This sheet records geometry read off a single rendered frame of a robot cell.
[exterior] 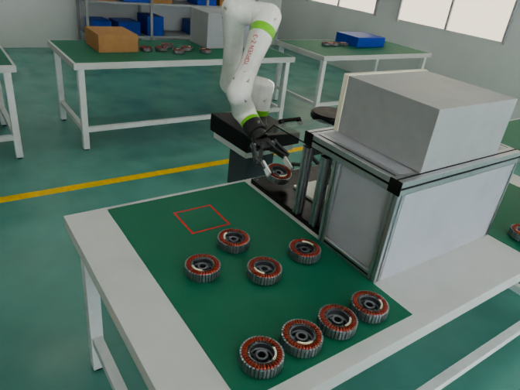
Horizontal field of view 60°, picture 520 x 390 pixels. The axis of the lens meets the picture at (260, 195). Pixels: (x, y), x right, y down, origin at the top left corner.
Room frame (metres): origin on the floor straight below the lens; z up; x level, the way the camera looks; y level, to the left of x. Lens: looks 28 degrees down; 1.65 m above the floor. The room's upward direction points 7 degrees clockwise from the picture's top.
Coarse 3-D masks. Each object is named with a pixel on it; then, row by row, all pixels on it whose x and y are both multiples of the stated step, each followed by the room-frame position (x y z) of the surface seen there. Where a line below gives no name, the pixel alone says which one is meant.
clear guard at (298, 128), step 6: (312, 120) 1.80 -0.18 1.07; (318, 120) 1.81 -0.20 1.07; (276, 126) 1.67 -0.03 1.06; (282, 126) 1.68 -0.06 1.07; (288, 126) 1.68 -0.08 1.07; (294, 126) 1.69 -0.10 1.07; (300, 126) 1.70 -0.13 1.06; (306, 126) 1.71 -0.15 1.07; (312, 126) 1.72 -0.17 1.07; (318, 126) 1.73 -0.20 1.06; (324, 126) 1.74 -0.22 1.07; (330, 126) 1.75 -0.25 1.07; (270, 132) 1.74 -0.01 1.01; (288, 132) 1.61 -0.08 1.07; (294, 132) 1.62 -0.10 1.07; (300, 132) 1.63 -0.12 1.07; (300, 138) 1.57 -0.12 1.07; (306, 144) 1.52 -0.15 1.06
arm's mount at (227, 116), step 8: (224, 112) 2.44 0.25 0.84; (216, 120) 2.34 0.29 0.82; (224, 120) 2.30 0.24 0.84; (232, 120) 2.33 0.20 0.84; (272, 120) 2.48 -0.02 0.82; (216, 128) 2.34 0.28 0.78; (224, 128) 2.27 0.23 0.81; (232, 128) 2.22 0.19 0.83; (240, 128) 2.21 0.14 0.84; (224, 136) 2.27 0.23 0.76; (232, 136) 2.21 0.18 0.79; (240, 136) 2.16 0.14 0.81; (272, 136) 2.22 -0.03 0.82; (280, 136) 2.25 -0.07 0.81; (288, 136) 2.29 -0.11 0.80; (240, 144) 2.16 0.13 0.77; (248, 144) 2.12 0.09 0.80; (280, 144) 2.26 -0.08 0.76; (288, 144) 2.29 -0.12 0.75; (248, 152) 2.12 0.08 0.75
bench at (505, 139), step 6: (510, 120) 3.37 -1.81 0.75; (516, 120) 3.39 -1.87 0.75; (510, 126) 3.20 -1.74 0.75; (516, 126) 3.22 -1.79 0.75; (510, 132) 3.04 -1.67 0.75; (516, 132) 3.06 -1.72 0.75; (504, 138) 2.90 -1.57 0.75; (510, 138) 2.92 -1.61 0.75; (516, 138) 2.94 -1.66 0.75; (504, 144) 2.77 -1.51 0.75; (510, 144) 2.79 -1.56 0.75; (516, 144) 2.80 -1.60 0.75
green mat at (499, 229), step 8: (512, 184) 2.13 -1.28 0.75; (512, 192) 2.03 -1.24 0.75; (504, 200) 1.92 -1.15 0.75; (512, 200) 1.94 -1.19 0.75; (504, 208) 1.84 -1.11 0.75; (512, 208) 1.85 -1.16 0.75; (496, 216) 1.75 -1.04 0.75; (504, 216) 1.76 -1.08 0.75; (512, 216) 1.77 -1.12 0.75; (496, 224) 1.68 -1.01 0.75; (504, 224) 1.68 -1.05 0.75; (488, 232) 1.60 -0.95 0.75; (496, 232) 1.61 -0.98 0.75; (504, 232) 1.62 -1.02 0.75; (504, 240) 1.55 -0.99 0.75; (512, 240) 1.56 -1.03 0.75
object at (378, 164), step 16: (320, 128) 1.56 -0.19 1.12; (320, 144) 1.45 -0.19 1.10; (336, 144) 1.42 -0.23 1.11; (352, 144) 1.44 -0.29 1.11; (336, 160) 1.38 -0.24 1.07; (352, 160) 1.33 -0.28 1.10; (368, 160) 1.31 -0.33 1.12; (384, 160) 1.33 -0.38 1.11; (480, 160) 1.44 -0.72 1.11; (496, 160) 1.48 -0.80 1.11; (512, 160) 1.56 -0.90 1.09; (368, 176) 1.27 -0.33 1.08; (384, 176) 1.22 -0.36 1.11; (400, 176) 1.22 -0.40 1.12; (416, 176) 1.23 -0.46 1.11; (432, 176) 1.26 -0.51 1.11; (448, 176) 1.32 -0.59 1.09; (464, 176) 1.38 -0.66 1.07; (400, 192) 1.17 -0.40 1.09
